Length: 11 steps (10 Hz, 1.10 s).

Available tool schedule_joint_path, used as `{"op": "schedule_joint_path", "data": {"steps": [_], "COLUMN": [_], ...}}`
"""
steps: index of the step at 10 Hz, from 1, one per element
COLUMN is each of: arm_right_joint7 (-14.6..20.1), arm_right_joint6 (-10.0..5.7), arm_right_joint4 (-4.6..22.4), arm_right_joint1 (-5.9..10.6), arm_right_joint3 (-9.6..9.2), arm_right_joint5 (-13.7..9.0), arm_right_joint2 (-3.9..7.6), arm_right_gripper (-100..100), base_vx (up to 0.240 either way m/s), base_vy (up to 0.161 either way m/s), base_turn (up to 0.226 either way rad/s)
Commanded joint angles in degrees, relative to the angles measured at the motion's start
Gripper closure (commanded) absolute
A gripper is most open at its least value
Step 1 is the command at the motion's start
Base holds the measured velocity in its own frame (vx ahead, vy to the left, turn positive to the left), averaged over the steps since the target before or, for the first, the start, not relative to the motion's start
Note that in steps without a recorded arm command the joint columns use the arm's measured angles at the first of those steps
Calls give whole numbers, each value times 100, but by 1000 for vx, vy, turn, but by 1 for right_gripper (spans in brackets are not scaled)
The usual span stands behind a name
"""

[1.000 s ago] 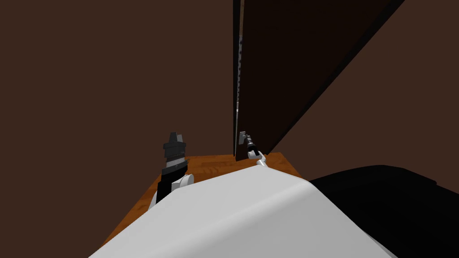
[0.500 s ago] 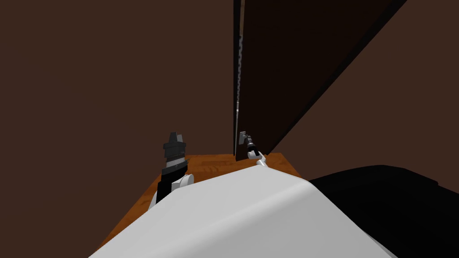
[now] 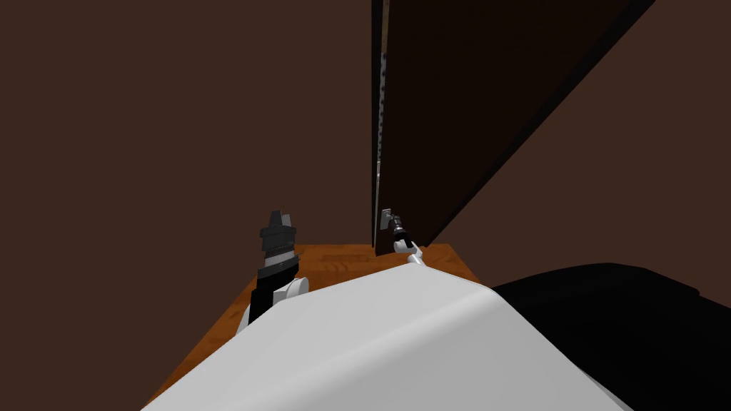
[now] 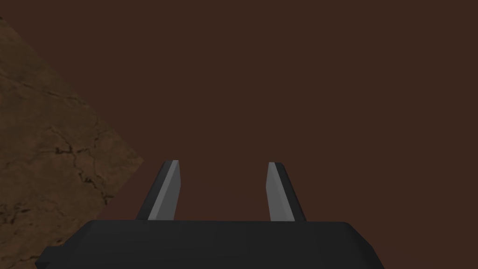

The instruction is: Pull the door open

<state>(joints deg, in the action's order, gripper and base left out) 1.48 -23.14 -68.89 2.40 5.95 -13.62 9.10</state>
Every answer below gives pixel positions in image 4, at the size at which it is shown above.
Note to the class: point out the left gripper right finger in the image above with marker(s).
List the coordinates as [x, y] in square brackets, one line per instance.
[282, 198]

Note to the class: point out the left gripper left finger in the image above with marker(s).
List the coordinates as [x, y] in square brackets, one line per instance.
[163, 196]

